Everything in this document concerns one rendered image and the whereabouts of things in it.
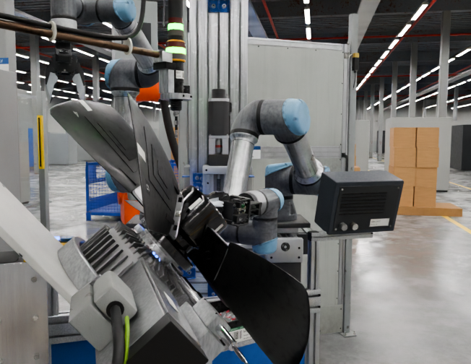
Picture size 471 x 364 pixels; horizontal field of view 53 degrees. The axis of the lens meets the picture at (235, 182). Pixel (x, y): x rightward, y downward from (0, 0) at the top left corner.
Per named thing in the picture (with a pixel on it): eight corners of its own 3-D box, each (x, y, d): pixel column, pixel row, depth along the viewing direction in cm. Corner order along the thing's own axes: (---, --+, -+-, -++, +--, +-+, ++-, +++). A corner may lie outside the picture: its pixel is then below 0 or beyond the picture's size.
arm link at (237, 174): (228, 94, 159) (201, 236, 145) (259, 92, 154) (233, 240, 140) (241, 110, 169) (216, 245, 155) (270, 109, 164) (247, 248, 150)
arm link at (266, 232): (247, 247, 150) (248, 212, 149) (281, 250, 146) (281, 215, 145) (237, 252, 143) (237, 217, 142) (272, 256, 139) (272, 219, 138)
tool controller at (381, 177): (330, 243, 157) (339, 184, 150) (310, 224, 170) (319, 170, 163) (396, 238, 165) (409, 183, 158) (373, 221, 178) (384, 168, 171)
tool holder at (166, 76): (169, 97, 99) (169, 49, 98) (147, 98, 103) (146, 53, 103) (198, 100, 106) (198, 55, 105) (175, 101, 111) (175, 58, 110)
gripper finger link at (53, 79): (51, 104, 150) (61, 77, 150) (50, 102, 144) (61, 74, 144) (41, 100, 149) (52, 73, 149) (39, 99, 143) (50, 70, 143)
